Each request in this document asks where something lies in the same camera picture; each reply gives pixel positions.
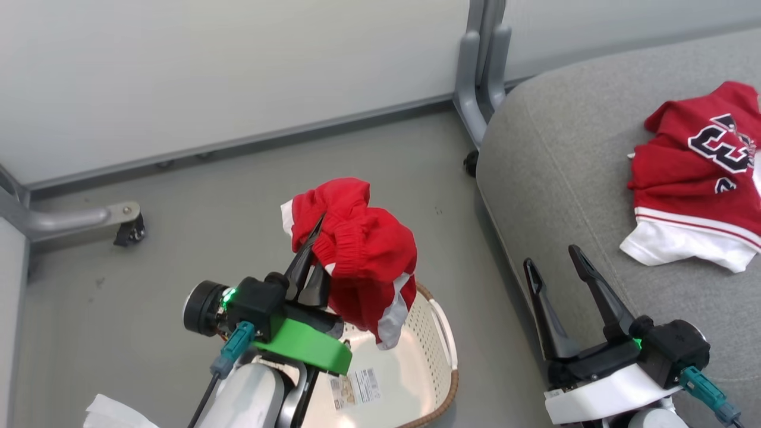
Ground red shorts white stripe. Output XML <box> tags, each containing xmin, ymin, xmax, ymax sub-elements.
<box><xmin>281</xmin><ymin>177</ymin><xmax>419</xmax><ymax>351</ymax></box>

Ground grey fabric sofa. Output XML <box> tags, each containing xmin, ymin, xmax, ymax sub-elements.
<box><xmin>476</xmin><ymin>27</ymin><xmax>761</xmax><ymax>428</ymax></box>

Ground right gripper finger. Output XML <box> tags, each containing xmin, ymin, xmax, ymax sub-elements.
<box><xmin>568</xmin><ymin>244</ymin><xmax>637</xmax><ymax>344</ymax></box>
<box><xmin>523</xmin><ymin>257</ymin><xmax>581</xmax><ymax>361</ymax></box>

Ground right teal connector cable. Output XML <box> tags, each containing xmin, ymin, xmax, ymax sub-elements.
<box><xmin>680</xmin><ymin>365</ymin><xmax>745</xmax><ymax>428</ymax></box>

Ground grey partition corner post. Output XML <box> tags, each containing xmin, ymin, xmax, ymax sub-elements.
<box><xmin>453</xmin><ymin>0</ymin><xmax>512</xmax><ymax>150</ymax></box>

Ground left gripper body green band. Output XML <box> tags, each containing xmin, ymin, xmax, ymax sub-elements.
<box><xmin>251</xmin><ymin>299</ymin><xmax>353</xmax><ymax>376</ymax></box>

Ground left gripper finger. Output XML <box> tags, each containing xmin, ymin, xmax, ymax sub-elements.
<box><xmin>283</xmin><ymin>213</ymin><xmax>326</xmax><ymax>301</ymax></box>
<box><xmin>296</xmin><ymin>262</ymin><xmax>332</xmax><ymax>309</ymax></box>

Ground paper label sticker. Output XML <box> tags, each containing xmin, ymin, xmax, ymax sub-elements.
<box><xmin>329</xmin><ymin>367</ymin><xmax>382</xmax><ymax>411</ymax></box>

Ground left teal connector cable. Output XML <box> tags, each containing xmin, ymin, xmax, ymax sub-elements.
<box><xmin>187</xmin><ymin>321</ymin><xmax>256</xmax><ymax>428</ymax></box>

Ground red jersey with number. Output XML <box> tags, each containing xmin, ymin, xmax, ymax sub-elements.
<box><xmin>620</xmin><ymin>80</ymin><xmax>761</xmax><ymax>274</ymax></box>

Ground teal connector cable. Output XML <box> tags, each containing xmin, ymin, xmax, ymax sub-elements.
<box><xmin>680</xmin><ymin>365</ymin><xmax>745</xmax><ymax>428</ymax></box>
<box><xmin>187</xmin><ymin>321</ymin><xmax>256</xmax><ymax>428</ymax></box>

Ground white crumpled cloth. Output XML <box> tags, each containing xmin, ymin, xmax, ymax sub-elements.
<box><xmin>83</xmin><ymin>394</ymin><xmax>160</xmax><ymax>428</ymax></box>

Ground black caster wheel with bracket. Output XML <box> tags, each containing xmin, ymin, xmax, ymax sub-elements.
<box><xmin>113</xmin><ymin>212</ymin><xmax>147</xmax><ymax>248</ymax></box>

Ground white perforated laundry basket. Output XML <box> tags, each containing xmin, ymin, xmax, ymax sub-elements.
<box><xmin>256</xmin><ymin>282</ymin><xmax>460</xmax><ymax>428</ymax></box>

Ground grey partition bottom rail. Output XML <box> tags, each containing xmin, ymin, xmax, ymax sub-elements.
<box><xmin>29</xmin><ymin>93</ymin><xmax>457</xmax><ymax>192</ymax></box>

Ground grey partition foot bar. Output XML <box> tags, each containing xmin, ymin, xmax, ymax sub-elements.
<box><xmin>0</xmin><ymin>165</ymin><xmax>142</xmax><ymax>244</ymax></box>

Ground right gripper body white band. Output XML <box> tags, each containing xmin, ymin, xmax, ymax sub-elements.
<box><xmin>543</xmin><ymin>338</ymin><xmax>683</xmax><ymax>426</ymax></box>

